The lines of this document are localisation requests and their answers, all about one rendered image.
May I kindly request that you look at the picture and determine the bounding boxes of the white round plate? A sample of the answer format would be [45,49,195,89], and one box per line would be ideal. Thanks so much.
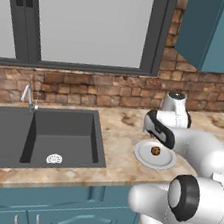
[132,138,180,173]

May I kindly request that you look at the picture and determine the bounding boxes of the dark grey sink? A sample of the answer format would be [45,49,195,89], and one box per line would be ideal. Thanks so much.
[0,96,115,188]

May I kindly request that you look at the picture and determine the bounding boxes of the brown chocolate chip cookie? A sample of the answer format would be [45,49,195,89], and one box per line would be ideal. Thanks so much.
[149,145,163,158]

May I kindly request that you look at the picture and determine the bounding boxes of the silver tap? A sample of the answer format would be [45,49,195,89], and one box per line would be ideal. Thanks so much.
[18,83,42,115]

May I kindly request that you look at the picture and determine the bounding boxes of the dark grey framed window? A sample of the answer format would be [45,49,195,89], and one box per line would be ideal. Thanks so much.
[0,0,180,89]

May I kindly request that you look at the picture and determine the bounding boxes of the teal false drawer front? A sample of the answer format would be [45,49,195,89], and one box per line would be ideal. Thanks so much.
[0,172,105,224]

